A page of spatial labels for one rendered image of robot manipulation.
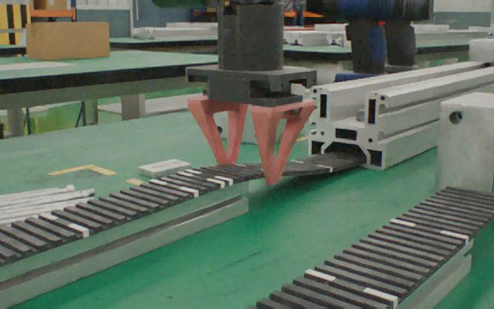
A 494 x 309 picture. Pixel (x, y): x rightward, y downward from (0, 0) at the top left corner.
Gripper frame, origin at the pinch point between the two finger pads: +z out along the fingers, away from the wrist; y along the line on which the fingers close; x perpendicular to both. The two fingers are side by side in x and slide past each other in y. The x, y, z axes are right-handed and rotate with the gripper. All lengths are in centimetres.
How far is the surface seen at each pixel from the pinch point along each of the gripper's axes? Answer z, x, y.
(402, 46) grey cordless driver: -8, -74, 19
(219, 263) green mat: 2.9, 12.1, -7.2
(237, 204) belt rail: 1.8, 4.1, -2.0
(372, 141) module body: -0.2, -17.9, -3.0
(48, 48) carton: -1, -91, 182
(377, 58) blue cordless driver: -7, -54, 15
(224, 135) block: 2.3, -18.7, 19.8
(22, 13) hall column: -19, -269, 517
